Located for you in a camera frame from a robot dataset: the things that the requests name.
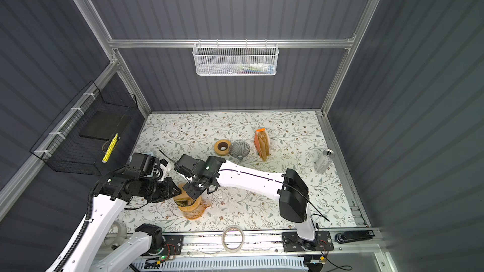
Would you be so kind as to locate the white wire basket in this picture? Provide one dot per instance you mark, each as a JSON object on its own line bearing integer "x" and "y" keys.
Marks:
{"x": 235, "y": 58}

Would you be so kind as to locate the clear plastic bottle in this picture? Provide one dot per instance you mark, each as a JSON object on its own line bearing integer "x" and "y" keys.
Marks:
{"x": 325, "y": 161}

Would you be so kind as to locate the grey glass dripper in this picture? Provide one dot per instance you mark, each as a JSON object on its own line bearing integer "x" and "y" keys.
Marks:
{"x": 239, "y": 149}

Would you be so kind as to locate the orange glass carafe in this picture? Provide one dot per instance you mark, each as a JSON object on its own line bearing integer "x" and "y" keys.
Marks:
{"x": 197, "y": 214}

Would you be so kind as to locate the black wire basket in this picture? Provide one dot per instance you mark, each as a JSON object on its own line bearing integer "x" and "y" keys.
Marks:
{"x": 79, "y": 141}

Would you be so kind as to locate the white vented cable duct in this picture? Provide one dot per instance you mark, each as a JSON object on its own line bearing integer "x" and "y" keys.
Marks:
{"x": 247, "y": 263}

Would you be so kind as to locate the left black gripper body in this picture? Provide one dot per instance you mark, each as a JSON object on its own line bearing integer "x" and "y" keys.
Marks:
{"x": 166, "y": 189}

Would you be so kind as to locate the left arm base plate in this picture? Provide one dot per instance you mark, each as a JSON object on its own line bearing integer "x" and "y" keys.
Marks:
{"x": 172, "y": 246}

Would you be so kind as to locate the clear tape roll left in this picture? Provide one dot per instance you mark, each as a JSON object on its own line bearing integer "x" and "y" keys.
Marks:
{"x": 118, "y": 233}

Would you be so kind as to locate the orange coffee filter box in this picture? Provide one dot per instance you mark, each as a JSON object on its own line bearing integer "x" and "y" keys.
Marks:
{"x": 262, "y": 143}

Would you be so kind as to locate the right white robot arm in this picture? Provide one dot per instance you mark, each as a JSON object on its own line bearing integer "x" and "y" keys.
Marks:
{"x": 287, "y": 189}

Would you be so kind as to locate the tape roll centre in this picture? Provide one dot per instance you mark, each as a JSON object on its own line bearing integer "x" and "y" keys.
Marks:
{"x": 233, "y": 239}

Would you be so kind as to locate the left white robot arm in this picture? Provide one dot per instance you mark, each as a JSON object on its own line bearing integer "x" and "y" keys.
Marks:
{"x": 79, "y": 253}

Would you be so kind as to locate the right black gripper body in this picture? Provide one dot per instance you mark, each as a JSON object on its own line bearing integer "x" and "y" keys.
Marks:
{"x": 196, "y": 187}

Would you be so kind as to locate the black remote device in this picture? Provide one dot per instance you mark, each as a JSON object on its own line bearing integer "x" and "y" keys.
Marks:
{"x": 353, "y": 236}

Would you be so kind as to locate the yellow striped stick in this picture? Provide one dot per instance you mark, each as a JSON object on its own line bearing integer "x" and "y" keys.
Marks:
{"x": 110, "y": 149}

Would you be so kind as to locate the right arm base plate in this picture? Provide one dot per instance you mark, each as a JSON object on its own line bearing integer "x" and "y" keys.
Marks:
{"x": 293, "y": 243}

